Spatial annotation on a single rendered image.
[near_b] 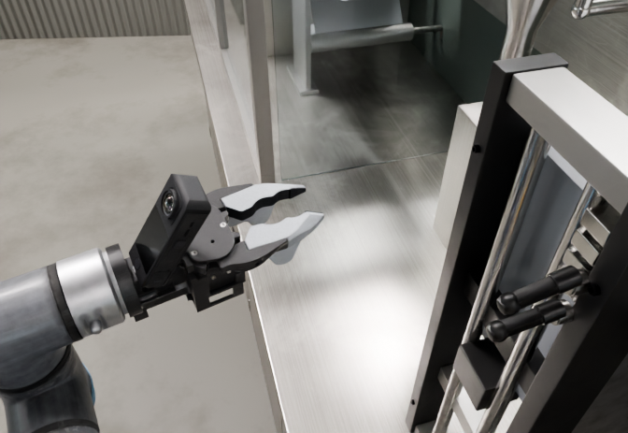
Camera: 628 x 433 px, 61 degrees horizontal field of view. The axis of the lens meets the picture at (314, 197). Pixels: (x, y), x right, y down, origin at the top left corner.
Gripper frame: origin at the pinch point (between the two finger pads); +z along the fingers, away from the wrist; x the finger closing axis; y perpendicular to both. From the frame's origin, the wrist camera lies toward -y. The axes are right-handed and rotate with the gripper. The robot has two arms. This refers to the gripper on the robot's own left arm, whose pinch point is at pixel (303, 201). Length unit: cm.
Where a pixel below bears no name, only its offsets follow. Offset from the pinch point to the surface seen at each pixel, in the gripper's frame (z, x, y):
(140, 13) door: 46, -304, 150
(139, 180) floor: 1, -152, 146
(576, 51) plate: 63, -16, 7
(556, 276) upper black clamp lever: 2.9, 24.3, -17.3
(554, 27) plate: 64, -23, 7
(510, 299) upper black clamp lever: 0.1, 24.0, -16.3
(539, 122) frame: 7.3, 16.4, -21.3
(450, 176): 34.3, -9.7, 20.6
